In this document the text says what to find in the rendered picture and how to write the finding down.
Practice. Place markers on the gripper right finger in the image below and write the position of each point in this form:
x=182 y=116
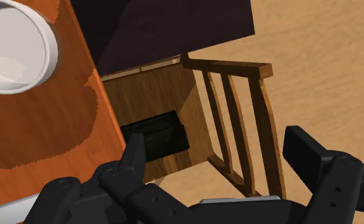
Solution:
x=334 y=186

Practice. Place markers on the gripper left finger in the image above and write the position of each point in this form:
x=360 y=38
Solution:
x=124 y=186

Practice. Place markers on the black box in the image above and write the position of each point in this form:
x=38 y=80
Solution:
x=163 y=136

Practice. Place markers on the brown wooden chair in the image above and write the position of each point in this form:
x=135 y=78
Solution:
x=157 y=93

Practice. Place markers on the orange wooden table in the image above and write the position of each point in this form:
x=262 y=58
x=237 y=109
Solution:
x=45 y=124

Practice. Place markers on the white flat object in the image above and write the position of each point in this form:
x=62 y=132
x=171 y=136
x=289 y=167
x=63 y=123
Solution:
x=13 y=211

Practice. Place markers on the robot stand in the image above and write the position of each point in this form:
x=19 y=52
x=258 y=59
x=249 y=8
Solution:
x=169 y=28

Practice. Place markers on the white round cup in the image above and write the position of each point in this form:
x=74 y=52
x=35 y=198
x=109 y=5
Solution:
x=13 y=40

